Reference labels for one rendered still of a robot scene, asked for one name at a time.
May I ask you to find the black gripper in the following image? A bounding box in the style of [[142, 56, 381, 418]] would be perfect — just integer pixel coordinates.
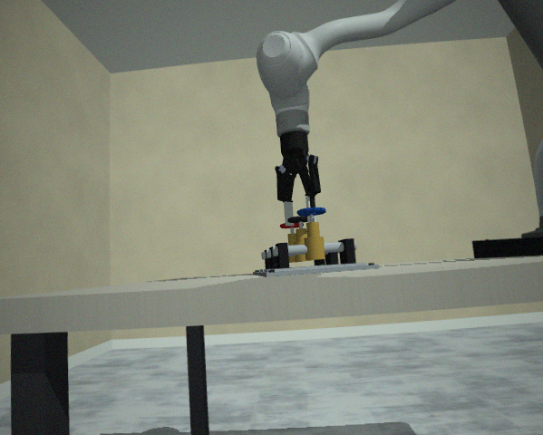
[[275, 130, 321, 227]]

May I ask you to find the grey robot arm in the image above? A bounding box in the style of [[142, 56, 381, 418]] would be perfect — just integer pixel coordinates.
[[257, 0, 543, 237]]

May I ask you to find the valve with black handwheel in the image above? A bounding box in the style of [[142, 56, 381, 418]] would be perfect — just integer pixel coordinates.
[[267, 216, 340, 269]]

